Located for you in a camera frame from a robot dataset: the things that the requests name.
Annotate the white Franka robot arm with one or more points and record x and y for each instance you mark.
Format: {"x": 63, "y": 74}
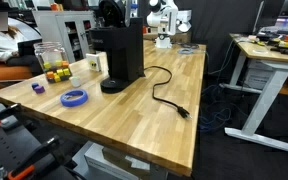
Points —
{"x": 165, "y": 16}

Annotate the black Keurig coffee machine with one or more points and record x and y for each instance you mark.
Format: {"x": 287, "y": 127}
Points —
{"x": 124, "y": 50}

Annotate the small white box smiley print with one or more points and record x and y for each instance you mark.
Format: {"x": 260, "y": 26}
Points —
{"x": 93, "y": 62}

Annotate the white coffee pod cup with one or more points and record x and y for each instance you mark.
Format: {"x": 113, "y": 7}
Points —
{"x": 74, "y": 82}

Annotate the cardboard box under table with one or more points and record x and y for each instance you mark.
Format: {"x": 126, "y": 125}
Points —
{"x": 117, "y": 160}

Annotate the blue tape roll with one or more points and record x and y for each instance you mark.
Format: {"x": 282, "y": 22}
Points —
{"x": 64, "y": 100}

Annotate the orange cube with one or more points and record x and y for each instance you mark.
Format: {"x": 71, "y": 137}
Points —
{"x": 65, "y": 63}
{"x": 50, "y": 75}

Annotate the yellow cube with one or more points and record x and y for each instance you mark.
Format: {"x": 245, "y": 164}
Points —
{"x": 60, "y": 72}
{"x": 58, "y": 63}

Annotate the clear glass jar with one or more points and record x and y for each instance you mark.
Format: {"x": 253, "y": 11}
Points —
{"x": 50, "y": 51}

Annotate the purple cube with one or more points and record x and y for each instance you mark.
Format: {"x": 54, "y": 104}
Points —
{"x": 39, "y": 89}

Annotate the blue cube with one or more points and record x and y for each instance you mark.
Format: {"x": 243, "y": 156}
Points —
{"x": 34, "y": 85}

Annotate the white glass-door cabinet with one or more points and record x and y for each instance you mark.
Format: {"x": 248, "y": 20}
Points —
{"x": 54, "y": 26}

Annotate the white box under desk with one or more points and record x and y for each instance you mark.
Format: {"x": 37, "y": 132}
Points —
{"x": 257, "y": 75}

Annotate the wooden desk white legs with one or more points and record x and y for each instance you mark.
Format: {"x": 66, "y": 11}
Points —
{"x": 267, "y": 90}

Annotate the orange sofa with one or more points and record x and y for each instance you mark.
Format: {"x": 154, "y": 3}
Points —
{"x": 4, "y": 75}

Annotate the yellow black hand tool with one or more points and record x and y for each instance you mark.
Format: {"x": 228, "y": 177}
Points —
{"x": 282, "y": 43}

